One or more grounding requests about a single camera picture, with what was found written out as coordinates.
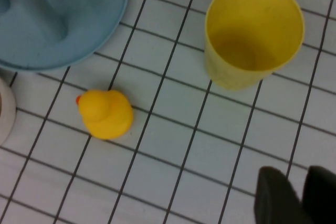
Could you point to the yellow rubber duck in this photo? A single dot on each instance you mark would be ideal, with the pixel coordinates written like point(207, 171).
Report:
point(107, 116)

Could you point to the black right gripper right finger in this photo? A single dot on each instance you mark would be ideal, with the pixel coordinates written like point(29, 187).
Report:
point(323, 195)

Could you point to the yellow plastic cup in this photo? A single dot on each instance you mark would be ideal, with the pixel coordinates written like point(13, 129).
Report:
point(236, 74)

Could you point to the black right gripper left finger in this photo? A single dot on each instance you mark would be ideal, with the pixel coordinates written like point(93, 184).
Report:
point(278, 200)

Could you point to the blue cup stand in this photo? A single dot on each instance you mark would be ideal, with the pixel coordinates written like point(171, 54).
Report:
point(65, 37)

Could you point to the white black-grid tablecloth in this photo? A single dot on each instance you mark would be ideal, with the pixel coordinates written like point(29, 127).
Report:
point(183, 142)

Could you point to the white tape roll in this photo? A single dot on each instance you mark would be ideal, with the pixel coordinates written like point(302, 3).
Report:
point(8, 113)

